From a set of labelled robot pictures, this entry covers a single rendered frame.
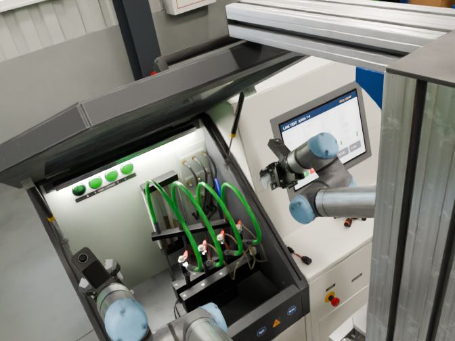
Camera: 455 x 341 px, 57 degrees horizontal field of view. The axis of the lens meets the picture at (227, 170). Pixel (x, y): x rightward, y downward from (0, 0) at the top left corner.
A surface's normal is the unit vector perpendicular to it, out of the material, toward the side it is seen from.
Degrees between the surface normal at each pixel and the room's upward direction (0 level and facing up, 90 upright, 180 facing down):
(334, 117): 76
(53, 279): 0
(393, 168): 90
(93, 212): 90
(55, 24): 90
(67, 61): 90
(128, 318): 67
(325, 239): 0
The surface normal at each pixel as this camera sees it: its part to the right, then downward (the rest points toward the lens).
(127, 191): 0.55, 0.40
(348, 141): 0.50, 0.20
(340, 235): -0.14, -0.82
